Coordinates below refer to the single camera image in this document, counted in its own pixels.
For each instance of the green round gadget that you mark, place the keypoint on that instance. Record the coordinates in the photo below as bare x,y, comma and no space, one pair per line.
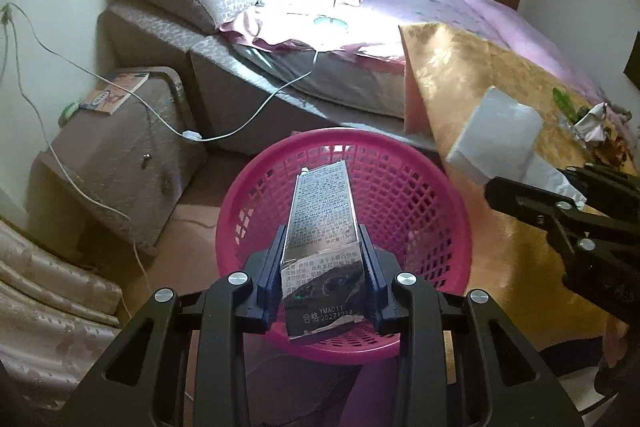
69,113

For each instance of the beige patterned curtain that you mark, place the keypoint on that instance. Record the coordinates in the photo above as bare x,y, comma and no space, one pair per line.
45,307

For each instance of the colourful paperback book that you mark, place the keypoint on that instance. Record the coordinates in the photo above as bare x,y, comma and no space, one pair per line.
115,92

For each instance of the pink printed bedsheet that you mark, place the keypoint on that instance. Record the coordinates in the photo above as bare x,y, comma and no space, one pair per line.
415,7

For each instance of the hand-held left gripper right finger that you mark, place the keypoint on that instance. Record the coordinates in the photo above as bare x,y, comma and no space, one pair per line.
373,277

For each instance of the pink folded quilt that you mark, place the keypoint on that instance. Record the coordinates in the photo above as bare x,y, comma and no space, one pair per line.
520,32

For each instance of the grey upholstered nightstand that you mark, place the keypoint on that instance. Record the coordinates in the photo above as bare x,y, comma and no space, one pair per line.
120,157

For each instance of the pink plastic mesh basket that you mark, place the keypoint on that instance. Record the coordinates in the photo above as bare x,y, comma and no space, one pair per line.
405,187

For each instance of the crumpled silver wrapper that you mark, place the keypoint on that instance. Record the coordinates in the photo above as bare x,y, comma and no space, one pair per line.
592,124

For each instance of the gold floral blanket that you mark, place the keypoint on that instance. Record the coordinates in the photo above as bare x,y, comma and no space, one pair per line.
460,67

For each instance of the white tissue paper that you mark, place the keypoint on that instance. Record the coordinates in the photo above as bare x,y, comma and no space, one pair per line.
500,132

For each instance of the grey mattress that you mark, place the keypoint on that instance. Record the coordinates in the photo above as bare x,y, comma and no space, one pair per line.
345,82

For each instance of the white wall plug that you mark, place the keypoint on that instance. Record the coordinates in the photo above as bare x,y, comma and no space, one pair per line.
6,14

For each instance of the green wrapper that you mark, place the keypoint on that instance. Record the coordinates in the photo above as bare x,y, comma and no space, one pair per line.
565,103

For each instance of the grey upholstered bed frame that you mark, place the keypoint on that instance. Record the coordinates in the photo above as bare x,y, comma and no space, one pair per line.
220,107

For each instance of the silver printed carton box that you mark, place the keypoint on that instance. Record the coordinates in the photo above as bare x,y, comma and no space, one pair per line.
320,227

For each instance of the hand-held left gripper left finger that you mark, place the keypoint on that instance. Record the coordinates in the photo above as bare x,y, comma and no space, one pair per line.
270,272

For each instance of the pink pillow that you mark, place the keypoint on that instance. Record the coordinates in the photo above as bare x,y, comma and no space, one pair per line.
295,2

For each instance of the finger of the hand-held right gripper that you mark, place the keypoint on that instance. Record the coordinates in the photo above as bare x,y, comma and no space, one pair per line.
610,187
530,199

